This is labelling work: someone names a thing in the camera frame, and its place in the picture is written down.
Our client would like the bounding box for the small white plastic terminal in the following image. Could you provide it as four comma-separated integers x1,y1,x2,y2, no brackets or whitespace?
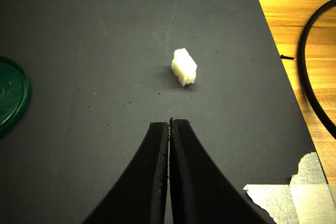
171,47,198,88

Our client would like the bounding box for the round green lid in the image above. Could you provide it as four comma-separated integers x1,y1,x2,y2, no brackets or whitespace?
0,56,32,140

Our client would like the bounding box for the white tape strip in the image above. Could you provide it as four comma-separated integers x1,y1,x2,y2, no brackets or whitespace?
290,152,329,186
243,183,336,224

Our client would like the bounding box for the dark grey mat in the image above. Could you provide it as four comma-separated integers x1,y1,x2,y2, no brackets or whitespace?
0,0,329,224

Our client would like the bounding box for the black camera cable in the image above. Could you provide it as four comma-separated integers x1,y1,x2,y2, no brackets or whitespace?
298,0,336,141

